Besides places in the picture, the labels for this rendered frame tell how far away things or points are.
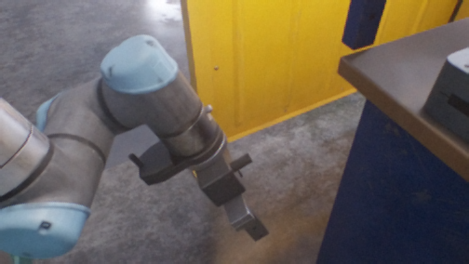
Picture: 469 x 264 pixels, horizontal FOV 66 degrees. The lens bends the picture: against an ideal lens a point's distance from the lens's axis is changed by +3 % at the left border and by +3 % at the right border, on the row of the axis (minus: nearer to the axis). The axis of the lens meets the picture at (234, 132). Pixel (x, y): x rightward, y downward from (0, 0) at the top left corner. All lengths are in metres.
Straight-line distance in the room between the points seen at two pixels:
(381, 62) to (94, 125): 0.40
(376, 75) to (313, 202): 1.05
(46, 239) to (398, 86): 0.44
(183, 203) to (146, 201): 0.16
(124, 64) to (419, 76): 0.38
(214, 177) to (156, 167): 0.08
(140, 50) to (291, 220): 1.16
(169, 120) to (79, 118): 0.10
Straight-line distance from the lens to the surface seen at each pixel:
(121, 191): 1.62
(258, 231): 0.56
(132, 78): 0.40
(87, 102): 0.45
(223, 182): 0.47
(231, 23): 1.21
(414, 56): 0.59
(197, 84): 1.22
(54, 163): 0.38
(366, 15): 0.55
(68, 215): 0.38
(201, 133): 0.45
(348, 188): 0.77
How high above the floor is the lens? 1.24
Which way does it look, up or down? 45 degrees down
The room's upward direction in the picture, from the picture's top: 2 degrees counter-clockwise
